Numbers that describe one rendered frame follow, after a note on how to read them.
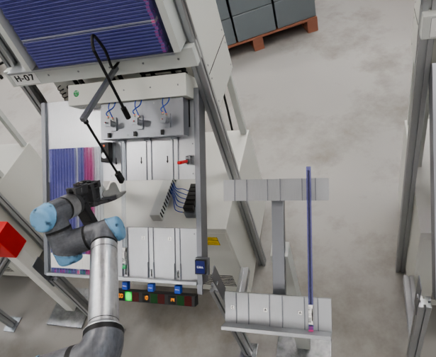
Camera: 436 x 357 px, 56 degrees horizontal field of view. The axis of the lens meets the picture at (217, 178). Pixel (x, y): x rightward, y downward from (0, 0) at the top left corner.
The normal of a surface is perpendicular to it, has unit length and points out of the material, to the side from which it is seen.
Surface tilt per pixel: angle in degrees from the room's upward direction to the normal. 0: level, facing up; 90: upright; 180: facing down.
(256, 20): 90
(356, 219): 0
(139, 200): 0
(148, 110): 43
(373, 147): 0
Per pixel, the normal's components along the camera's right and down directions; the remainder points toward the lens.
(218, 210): -0.25, -0.68
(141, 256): -0.32, 0.00
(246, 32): 0.19, 0.67
